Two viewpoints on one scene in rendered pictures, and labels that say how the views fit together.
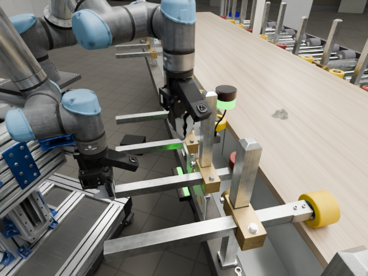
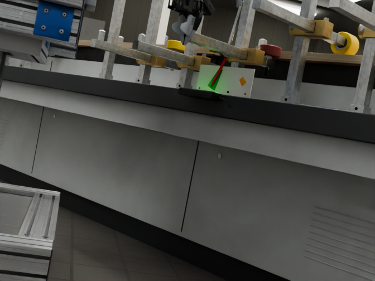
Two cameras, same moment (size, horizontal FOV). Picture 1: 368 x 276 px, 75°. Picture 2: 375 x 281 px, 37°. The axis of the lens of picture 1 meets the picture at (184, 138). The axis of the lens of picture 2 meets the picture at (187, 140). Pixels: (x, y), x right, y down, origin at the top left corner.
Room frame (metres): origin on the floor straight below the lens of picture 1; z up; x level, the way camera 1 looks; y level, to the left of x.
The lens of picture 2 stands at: (-1.03, 1.11, 0.58)
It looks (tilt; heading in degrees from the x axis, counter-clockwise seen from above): 2 degrees down; 328
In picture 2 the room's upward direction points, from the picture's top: 11 degrees clockwise
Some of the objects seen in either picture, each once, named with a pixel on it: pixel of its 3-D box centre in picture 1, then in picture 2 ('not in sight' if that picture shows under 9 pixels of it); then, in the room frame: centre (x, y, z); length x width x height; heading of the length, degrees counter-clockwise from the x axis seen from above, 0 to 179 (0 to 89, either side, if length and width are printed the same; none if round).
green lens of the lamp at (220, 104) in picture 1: (224, 101); not in sight; (0.62, -0.12, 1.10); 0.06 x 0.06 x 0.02
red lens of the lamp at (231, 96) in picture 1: (225, 92); not in sight; (0.62, -0.12, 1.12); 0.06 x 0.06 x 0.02
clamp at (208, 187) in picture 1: (207, 173); (245, 56); (0.59, -0.08, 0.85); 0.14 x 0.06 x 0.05; 13
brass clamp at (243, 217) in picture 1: (241, 216); (309, 29); (0.34, -0.13, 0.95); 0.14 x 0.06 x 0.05; 13
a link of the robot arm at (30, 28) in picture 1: (26, 35); not in sight; (0.93, 0.58, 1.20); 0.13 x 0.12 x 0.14; 138
